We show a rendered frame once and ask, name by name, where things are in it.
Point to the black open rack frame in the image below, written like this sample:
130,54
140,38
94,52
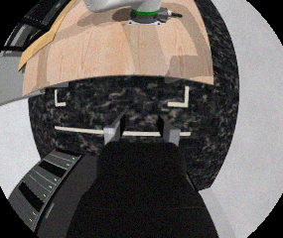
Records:
42,20

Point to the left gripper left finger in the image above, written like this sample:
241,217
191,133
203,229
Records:
113,132

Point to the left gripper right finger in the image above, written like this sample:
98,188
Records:
167,131

